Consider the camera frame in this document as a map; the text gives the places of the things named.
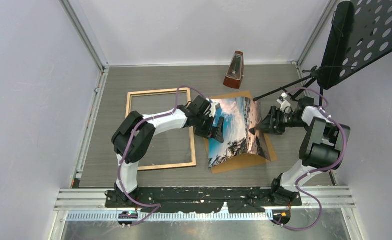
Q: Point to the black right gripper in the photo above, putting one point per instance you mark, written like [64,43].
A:
[268,126]

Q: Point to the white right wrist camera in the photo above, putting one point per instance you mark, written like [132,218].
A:
[285,106]

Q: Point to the brown wooden metronome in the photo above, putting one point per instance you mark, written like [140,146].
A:
[234,75]

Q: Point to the clear acrylic sheet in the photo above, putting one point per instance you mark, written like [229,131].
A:
[170,147]

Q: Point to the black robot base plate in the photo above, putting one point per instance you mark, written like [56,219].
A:
[199,200]

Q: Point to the black perforated music stand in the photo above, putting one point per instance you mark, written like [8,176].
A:
[360,34]

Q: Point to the beach landscape photo print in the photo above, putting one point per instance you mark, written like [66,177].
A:
[238,129]

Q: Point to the aluminium extrusion rail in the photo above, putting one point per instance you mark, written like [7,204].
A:
[89,205]

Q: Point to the light wooden picture frame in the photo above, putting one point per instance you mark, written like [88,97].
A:
[184,90]

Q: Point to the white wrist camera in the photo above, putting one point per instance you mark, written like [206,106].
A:
[214,107]
[285,106]

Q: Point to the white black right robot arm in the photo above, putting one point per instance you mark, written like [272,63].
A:
[321,150]

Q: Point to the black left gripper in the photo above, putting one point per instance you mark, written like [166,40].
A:
[215,133]

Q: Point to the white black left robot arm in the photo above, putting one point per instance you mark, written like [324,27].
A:
[132,140]

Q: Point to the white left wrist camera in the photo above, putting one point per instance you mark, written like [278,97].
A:
[214,107]

